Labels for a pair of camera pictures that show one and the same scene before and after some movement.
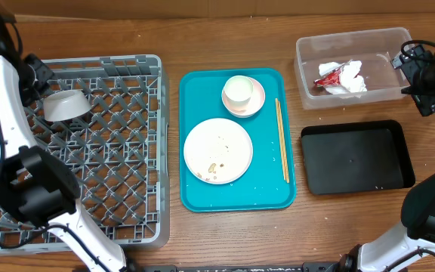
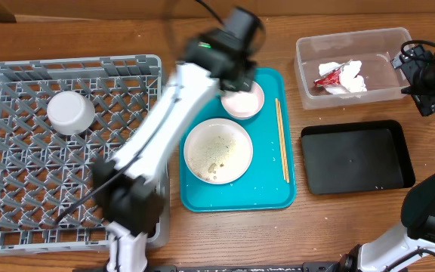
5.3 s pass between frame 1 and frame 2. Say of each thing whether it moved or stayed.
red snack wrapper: stayed
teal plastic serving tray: stayed
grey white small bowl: moved
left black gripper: moved
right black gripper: stayed
